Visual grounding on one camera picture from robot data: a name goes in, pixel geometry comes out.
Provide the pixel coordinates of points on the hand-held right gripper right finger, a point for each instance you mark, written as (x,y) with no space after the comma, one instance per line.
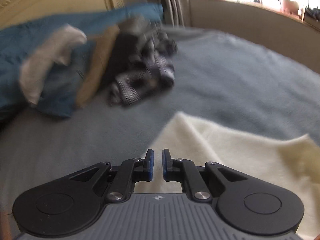
(165,165)

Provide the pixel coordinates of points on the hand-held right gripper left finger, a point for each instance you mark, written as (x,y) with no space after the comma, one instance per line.
(150,165)

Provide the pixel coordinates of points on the cream fleece garment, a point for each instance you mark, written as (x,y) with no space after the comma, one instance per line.
(237,155)

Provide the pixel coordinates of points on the grey plaid shirt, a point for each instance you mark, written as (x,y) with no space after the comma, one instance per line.
(150,72)

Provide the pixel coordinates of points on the tan pants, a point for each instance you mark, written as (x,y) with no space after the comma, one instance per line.
(97,67)

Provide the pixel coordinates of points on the dark grey garment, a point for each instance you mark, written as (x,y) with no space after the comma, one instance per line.
(120,57)

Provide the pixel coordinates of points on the blue jeans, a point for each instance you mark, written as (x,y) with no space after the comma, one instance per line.
(62,87)

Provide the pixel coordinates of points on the grey pillow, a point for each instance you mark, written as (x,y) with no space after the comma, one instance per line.
(133,23)

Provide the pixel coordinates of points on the white shirt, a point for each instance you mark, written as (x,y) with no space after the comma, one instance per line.
(50,55)

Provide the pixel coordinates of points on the beige curtain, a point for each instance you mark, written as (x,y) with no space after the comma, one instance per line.
(172,2)

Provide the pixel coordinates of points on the blue quilt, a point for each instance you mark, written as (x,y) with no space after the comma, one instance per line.
(25,37)

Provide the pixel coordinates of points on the pink pot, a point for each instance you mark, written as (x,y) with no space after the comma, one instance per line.
(288,5)

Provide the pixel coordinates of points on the cardboard box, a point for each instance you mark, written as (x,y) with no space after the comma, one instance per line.
(311,20)

